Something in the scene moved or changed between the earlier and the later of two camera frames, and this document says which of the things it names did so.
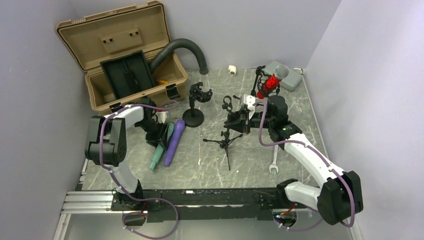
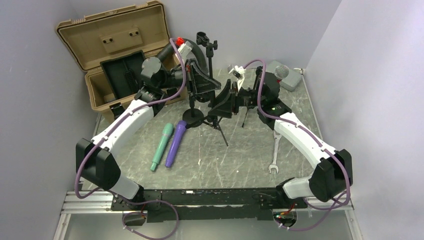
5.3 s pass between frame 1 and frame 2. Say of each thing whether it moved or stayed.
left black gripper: moved
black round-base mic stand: stayed
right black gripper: moved
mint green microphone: stayed
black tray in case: stayed
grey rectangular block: stayed
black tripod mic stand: moved
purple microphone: stayed
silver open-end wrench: stayed
